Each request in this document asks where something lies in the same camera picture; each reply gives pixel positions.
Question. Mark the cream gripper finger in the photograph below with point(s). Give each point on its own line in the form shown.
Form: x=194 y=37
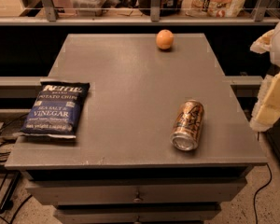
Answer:
x=263 y=43
x=266 y=111

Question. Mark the orange soda can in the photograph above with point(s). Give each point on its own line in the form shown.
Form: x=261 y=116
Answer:
x=187 y=129

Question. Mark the colourful snack bag on shelf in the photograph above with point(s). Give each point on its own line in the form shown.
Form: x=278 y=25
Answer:
x=214 y=8

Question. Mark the blue kettle chip bag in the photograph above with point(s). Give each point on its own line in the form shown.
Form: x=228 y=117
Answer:
x=56 y=110

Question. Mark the orange fruit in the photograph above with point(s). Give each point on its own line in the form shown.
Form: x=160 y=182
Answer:
x=164 y=39

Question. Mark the grey drawer cabinet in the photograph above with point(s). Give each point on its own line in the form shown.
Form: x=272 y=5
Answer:
x=123 y=144

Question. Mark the upper drawer knob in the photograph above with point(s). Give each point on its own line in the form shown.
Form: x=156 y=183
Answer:
x=137 y=198

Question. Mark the clear plastic container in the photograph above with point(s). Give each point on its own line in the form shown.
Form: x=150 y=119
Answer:
x=88 y=7

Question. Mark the grey metal shelf rail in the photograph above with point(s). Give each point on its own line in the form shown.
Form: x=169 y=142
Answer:
x=126 y=13

